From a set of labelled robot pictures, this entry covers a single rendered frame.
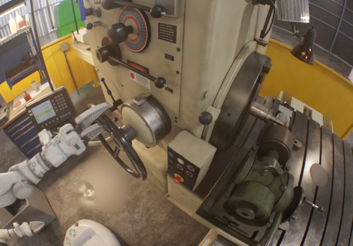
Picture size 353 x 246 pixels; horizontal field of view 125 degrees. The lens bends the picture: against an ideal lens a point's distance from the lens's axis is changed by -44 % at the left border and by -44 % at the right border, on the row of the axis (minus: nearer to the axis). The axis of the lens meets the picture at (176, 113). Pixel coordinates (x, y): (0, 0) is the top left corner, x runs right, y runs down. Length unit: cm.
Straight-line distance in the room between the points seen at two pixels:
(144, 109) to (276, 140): 59
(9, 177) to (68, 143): 22
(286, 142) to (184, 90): 53
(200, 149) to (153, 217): 136
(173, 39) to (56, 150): 44
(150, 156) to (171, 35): 111
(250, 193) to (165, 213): 134
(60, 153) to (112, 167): 168
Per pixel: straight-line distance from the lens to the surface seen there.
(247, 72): 66
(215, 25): 41
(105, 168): 215
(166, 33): 48
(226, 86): 59
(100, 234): 157
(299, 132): 145
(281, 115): 103
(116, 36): 52
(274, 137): 79
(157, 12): 41
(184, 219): 183
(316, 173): 131
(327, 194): 131
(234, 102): 62
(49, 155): 49
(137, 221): 185
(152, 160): 138
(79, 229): 165
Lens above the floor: 181
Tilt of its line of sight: 45 degrees down
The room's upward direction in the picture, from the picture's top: 2 degrees clockwise
